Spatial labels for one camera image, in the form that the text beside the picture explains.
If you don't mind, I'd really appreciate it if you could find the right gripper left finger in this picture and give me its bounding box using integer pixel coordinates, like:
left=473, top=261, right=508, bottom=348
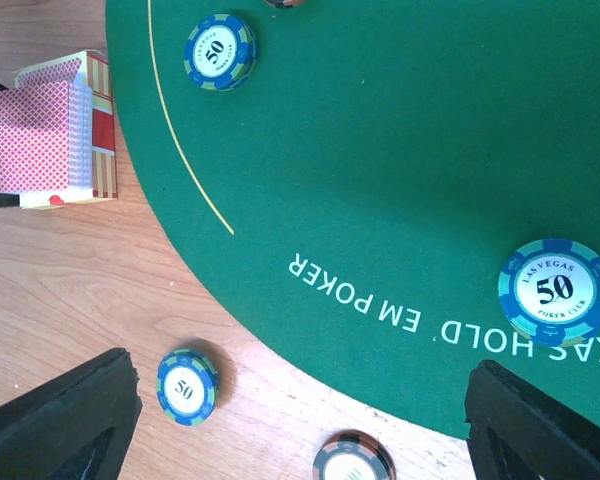
left=0, top=348, right=142, bottom=479

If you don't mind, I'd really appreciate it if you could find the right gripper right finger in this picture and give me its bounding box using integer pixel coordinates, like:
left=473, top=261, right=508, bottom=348
left=465, top=360, right=600, bottom=479

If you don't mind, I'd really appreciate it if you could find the blue poker chip stack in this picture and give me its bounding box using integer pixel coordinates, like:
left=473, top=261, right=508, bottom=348
left=156, top=349, right=219, bottom=426

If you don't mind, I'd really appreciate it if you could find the dark red chip stack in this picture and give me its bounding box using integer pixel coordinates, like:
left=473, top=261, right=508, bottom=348
left=312, top=430, right=397, bottom=480

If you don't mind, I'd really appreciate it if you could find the red playing card deck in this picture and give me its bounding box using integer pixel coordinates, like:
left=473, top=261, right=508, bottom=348
left=0, top=81, right=93, bottom=194

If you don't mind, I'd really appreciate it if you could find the single blue poker chip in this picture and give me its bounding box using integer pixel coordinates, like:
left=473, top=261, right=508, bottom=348
left=183, top=13, right=258, bottom=91

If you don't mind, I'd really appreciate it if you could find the single red poker chip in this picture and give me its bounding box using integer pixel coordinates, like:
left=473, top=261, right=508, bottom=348
left=266, top=0, right=305, bottom=9

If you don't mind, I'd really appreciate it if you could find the round green poker mat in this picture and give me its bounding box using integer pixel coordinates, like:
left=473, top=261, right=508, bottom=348
left=106, top=1, right=600, bottom=438

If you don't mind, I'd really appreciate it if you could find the playing card box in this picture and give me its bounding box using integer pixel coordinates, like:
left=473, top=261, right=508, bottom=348
left=14, top=49, right=118, bottom=209

